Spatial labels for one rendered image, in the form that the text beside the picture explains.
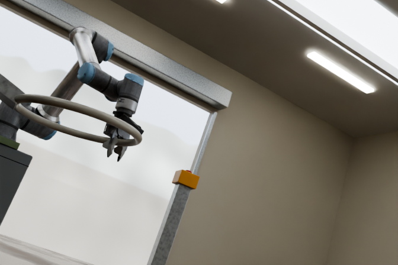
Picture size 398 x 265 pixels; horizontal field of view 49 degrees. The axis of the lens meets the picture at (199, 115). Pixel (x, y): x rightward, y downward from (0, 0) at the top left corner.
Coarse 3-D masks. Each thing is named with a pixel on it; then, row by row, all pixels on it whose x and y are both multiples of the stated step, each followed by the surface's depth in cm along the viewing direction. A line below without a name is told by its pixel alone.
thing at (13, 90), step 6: (0, 78) 149; (6, 78) 149; (0, 84) 148; (6, 84) 149; (12, 84) 150; (0, 90) 148; (6, 90) 149; (12, 90) 150; (18, 90) 151; (0, 96) 155; (6, 96) 149; (12, 96) 149; (6, 102) 157; (12, 102) 151; (12, 108) 159
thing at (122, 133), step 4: (116, 112) 187; (120, 112) 185; (124, 112) 184; (128, 112) 184; (116, 116) 186; (120, 116) 189; (128, 116) 188; (108, 124) 184; (104, 128) 184; (108, 128) 183; (112, 128) 183; (104, 132) 183; (108, 132) 182; (120, 132) 181; (124, 132) 183; (108, 136) 185; (120, 136) 181; (124, 136) 183; (128, 136) 185
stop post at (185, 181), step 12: (180, 180) 252; (192, 180) 255; (180, 192) 253; (168, 204) 256; (180, 204) 251; (168, 216) 247; (180, 216) 250; (168, 228) 246; (156, 240) 247; (168, 240) 245; (156, 252) 241; (168, 252) 243; (156, 264) 240
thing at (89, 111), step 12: (24, 96) 145; (36, 96) 142; (48, 96) 142; (24, 108) 166; (72, 108) 141; (84, 108) 141; (36, 120) 174; (48, 120) 179; (108, 120) 145; (120, 120) 148; (72, 132) 184; (84, 132) 185; (132, 132) 154; (120, 144) 179; (132, 144) 172
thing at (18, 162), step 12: (0, 144) 228; (0, 156) 228; (12, 156) 230; (24, 156) 233; (0, 168) 227; (12, 168) 229; (24, 168) 232; (0, 180) 226; (12, 180) 228; (0, 192) 225; (12, 192) 227; (0, 204) 224; (0, 216) 223
